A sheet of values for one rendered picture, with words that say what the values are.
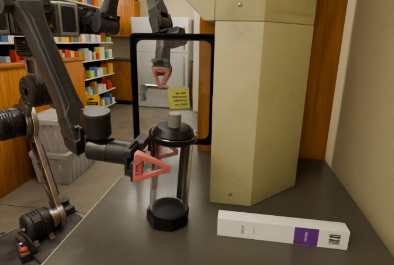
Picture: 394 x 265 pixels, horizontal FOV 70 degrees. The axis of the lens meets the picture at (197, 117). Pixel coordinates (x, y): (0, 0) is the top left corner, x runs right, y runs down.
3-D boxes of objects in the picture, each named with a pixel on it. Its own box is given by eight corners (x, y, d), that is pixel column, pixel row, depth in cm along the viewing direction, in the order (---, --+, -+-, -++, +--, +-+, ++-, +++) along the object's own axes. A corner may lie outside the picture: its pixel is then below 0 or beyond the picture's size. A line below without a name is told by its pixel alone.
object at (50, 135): (98, 135, 316) (96, 106, 308) (67, 155, 258) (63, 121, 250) (64, 132, 322) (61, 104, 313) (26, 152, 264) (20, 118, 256)
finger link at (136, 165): (176, 145, 64) (136, 139, 65) (168, 159, 57) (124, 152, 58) (174, 172, 66) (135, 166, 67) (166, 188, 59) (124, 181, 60)
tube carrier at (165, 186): (193, 204, 73) (200, 127, 67) (186, 232, 63) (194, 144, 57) (152, 197, 74) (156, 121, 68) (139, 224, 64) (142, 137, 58)
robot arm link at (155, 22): (166, 23, 113) (150, 19, 106) (188, 14, 106) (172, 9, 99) (169, 53, 113) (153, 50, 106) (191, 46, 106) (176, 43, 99)
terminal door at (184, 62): (214, 145, 105) (218, 33, 95) (133, 142, 106) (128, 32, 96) (214, 144, 106) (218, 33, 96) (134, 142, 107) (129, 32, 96)
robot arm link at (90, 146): (94, 150, 70) (81, 163, 65) (91, 126, 68) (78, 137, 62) (119, 154, 70) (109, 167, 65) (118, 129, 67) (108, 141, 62)
